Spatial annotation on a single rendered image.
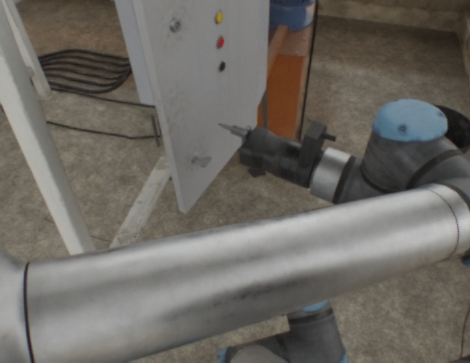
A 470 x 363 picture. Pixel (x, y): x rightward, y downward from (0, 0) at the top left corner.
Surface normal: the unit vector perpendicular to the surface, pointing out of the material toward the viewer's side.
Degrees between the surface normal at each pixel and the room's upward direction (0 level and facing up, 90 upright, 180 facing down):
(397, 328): 0
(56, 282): 15
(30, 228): 0
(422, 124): 5
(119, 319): 44
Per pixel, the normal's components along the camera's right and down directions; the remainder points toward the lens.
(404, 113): -0.06, -0.73
